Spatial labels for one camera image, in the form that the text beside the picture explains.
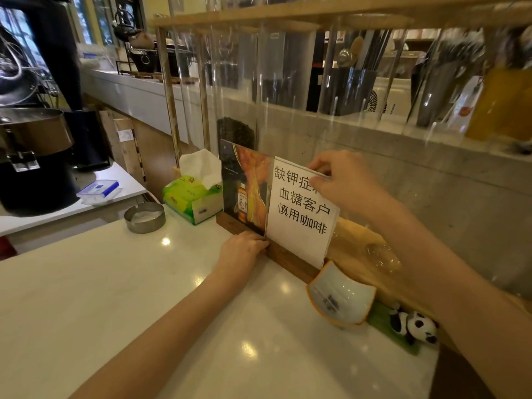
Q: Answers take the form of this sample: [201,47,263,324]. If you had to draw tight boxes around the person's left hand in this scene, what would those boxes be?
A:
[214,231,271,284]

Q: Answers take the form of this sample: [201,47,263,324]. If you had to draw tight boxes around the person's right hand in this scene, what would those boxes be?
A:
[307,150,394,223]

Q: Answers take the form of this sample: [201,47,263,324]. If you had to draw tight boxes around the wooden sign holder base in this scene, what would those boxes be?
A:
[216,212,321,284]

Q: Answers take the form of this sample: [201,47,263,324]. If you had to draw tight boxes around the white paper sign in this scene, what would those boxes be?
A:
[265,157,341,270]

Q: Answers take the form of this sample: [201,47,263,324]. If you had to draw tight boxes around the person's right forearm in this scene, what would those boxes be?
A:
[365,198,532,399]

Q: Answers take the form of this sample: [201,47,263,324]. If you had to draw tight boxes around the person's left forearm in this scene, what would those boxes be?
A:
[70,270,246,399]

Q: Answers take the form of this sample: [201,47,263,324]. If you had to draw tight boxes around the dark advertisement card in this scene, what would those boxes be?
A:
[219,139,273,237]

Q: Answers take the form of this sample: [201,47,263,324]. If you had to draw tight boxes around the black cutlery holder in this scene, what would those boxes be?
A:
[319,31,391,117]

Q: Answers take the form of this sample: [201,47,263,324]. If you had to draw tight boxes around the green tissue box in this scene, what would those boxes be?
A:
[162,175,224,226]

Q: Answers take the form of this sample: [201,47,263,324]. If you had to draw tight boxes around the glass tube of coffee beans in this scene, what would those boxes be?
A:
[216,29,259,155]

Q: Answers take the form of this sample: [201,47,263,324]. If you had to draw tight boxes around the white dish with orange rim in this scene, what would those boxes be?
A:
[306,261,377,328]

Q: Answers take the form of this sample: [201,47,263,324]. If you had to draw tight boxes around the white box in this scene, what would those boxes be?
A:
[366,78,413,122]

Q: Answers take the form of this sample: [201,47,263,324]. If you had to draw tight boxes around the white tissue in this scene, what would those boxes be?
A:
[179,149,222,190]

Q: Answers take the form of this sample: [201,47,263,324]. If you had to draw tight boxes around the round metal ashtray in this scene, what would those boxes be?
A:
[124,202,166,235]

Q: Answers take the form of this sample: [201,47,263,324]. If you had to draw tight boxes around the steel utensil cup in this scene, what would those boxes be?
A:
[409,37,485,128]

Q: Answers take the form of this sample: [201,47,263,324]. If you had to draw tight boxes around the green mat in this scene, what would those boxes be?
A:
[366,301,423,356]

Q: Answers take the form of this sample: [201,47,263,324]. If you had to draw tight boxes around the wooden rack with glass tubes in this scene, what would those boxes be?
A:
[149,0,532,354]

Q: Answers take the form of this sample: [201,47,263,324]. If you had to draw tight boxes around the clear container with blue lid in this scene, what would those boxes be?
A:
[76,180,122,206]

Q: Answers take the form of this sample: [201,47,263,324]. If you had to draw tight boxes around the cardboard sheets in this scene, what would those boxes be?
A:
[99,109,146,184]

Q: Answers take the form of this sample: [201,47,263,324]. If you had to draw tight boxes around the panda figurine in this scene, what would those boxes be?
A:
[388,302,440,346]

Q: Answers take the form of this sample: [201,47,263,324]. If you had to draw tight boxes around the yellow bottle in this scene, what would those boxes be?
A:
[465,67,532,142]

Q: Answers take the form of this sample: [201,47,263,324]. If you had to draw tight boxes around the black pot on stand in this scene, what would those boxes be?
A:
[116,42,196,78]

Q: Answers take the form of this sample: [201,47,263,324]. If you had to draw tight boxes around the black teapot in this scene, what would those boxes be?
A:
[112,9,140,43]

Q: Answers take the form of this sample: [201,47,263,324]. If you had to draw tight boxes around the black coffee roaster machine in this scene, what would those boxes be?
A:
[0,0,111,217]

